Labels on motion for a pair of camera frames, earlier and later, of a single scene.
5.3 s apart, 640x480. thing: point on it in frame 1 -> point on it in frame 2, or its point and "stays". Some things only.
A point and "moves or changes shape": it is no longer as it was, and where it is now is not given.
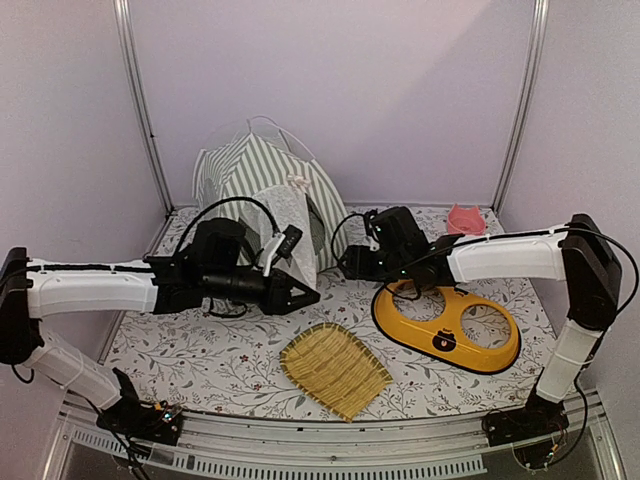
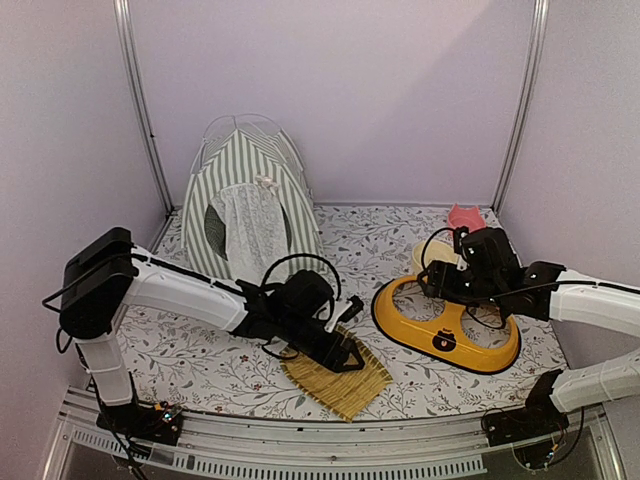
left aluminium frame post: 123,20 stays
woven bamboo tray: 335,367 stays
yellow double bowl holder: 443,338 stays
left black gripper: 277,299 -> 328,356
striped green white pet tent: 290,188 moves or changes shape
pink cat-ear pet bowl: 466,221 stays
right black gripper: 361,270 -> 445,291
